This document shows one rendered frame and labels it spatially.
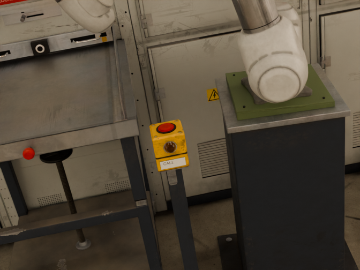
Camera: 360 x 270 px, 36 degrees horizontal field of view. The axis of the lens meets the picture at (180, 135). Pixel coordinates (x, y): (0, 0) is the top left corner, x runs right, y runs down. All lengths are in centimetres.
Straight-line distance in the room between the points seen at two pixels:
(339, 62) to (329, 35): 14
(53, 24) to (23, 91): 34
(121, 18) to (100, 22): 47
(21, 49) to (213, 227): 109
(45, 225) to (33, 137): 32
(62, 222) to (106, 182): 73
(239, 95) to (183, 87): 55
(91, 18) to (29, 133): 38
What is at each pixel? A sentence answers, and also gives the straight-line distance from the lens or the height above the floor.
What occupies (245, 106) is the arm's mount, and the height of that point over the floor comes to 78.
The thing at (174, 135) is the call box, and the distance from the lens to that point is 133.
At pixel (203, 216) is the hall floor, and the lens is 251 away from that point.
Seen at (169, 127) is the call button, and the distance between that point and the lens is 135.
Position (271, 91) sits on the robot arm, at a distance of 143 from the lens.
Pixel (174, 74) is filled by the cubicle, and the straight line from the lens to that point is 223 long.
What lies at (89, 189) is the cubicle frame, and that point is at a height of 20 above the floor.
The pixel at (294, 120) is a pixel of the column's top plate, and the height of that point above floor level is 74.
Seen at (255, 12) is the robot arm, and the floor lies 111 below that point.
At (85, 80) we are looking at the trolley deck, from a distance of 187.
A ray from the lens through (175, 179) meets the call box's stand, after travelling 142.
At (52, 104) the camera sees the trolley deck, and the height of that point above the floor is 85.
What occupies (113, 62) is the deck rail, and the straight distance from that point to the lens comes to 196.
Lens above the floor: 155
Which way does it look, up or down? 30 degrees down
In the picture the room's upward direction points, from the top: 9 degrees counter-clockwise
